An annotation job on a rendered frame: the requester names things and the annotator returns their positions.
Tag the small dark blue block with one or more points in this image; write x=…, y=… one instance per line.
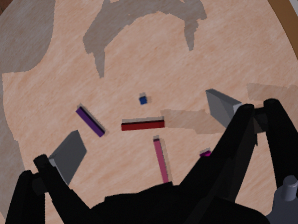
x=143, y=100

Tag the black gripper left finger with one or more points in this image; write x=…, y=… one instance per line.
x=28, y=208

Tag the purple rod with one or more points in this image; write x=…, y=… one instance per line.
x=90, y=122

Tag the magenta rod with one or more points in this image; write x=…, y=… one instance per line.
x=207, y=153

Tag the pink rod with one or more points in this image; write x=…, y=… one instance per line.
x=160, y=160

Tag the dark red rod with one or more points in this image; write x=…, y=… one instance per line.
x=143, y=125

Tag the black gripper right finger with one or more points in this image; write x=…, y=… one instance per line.
x=225, y=168

